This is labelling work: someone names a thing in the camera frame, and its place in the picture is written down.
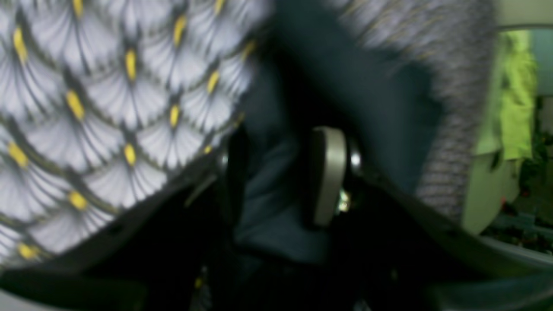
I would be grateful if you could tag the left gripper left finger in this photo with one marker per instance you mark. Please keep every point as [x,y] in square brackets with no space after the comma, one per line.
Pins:
[232,171]

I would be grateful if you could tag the green cloth in background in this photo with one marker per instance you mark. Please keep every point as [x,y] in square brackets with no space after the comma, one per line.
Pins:
[507,125]

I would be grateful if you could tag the fan-patterned grey tablecloth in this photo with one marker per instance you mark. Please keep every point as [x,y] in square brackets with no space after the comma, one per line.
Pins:
[105,102]

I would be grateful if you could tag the dark navy T-shirt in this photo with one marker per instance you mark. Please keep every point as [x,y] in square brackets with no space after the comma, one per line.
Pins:
[315,68]

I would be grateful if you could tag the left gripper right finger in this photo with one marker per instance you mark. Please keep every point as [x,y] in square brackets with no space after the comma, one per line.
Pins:
[328,170]

